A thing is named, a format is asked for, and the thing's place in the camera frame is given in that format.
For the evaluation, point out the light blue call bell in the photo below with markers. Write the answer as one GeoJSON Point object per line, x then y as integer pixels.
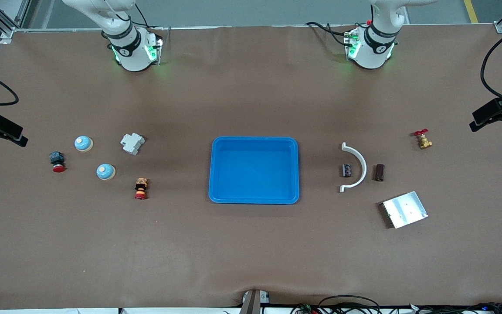
{"type": "Point", "coordinates": [83, 142]}
{"type": "Point", "coordinates": [105, 171]}

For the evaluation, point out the dark brown electrolytic capacitor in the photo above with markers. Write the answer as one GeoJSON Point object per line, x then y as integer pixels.
{"type": "Point", "coordinates": [379, 172]}

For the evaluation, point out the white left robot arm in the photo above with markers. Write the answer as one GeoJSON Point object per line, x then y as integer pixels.
{"type": "Point", "coordinates": [375, 52]}

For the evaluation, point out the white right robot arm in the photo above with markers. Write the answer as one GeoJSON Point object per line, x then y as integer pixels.
{"type": "Point", "coordinates": [131, 52]}

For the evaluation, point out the blue plastic tray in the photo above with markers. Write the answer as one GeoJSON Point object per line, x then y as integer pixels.
{"type": "Point", "coordinates": [255, 170]}

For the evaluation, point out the red push button blue block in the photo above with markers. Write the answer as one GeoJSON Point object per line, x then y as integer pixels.
{"type": "Point", "coordinates": [56, 158]}

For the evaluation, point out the silver metal plate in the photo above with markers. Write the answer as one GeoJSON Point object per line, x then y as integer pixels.
{"type": "Point", "coordinates": [405, 209]}

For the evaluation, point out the white circuit breaker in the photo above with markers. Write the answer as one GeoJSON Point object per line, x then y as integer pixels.
{"type": "Point", "coordinates": [131, 143]}

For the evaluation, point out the red yellow emergency stop button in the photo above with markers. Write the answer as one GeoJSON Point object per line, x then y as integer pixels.
{"type": "Point", "coordinates": [141, 187]}

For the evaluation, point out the brown paper table cover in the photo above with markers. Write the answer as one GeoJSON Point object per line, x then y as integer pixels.
{"type": "Point", "coordinates": [251, 244]}

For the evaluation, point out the grey metal table clamp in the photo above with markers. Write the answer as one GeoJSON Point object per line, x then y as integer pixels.
{"type": "Point", "coordinates": [251, 303]}

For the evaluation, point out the white curved plastic bracket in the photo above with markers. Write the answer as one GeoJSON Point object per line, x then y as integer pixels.
{"type": "Point", "coordinates": [364, 168]}

